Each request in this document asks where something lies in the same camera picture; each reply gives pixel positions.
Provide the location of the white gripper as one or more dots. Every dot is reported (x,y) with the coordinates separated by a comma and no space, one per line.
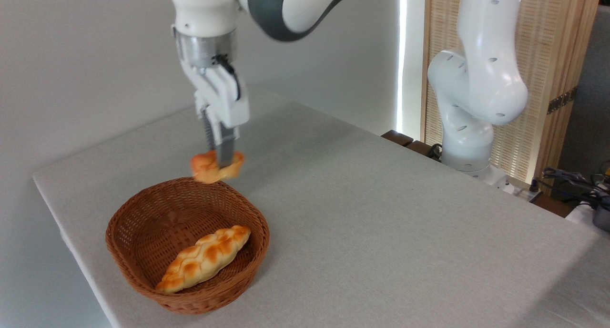
(224,99)

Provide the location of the small orange muffin bread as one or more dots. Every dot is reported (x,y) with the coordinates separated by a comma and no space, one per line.
(207,168)

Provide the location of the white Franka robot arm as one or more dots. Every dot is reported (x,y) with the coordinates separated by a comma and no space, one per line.
(486,80)

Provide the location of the brown wicker basket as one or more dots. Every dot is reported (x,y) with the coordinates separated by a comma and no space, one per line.
(143,223)

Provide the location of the braided golden bread loaf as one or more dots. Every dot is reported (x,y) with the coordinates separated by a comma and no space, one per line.
(205,259)

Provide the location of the dark brown wooden block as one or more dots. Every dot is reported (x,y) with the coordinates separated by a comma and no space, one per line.
(398,137)

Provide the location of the grey tablecloth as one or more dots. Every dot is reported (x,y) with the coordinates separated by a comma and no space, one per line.
(381,232)

